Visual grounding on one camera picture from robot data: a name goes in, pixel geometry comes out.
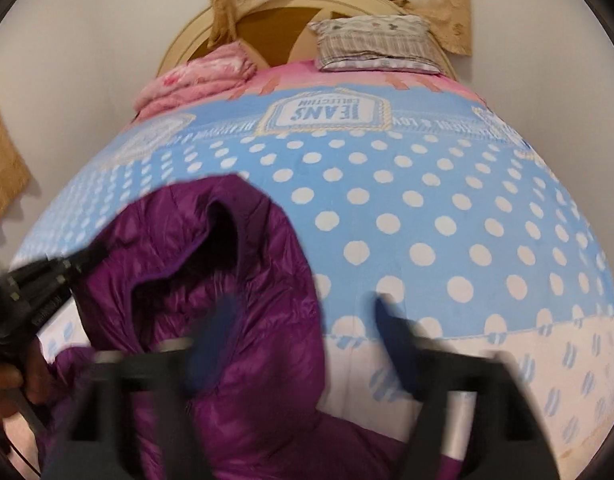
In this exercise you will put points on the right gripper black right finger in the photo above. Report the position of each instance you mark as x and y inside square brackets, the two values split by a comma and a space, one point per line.
[474, 420]

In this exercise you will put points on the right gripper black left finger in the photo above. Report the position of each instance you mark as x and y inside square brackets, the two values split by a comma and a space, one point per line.
[100, 439]

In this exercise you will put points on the purple puffer jacket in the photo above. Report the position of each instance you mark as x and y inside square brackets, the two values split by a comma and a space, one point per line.
[170, 257]

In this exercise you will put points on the person's left hand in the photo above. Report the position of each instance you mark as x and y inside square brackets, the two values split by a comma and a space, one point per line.
[34, 378]

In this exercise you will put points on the pink folded blanket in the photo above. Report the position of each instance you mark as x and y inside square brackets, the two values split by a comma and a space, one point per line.
[226, 68]

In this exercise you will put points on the cream wooden headboard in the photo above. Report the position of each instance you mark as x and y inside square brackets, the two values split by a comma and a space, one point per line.
[273, 34]

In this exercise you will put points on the striped grey pillow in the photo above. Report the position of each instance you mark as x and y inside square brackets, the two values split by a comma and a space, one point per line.
[372, 43]

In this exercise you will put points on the beige curtain left wall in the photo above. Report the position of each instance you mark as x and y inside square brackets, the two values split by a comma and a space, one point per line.
[14, 172]

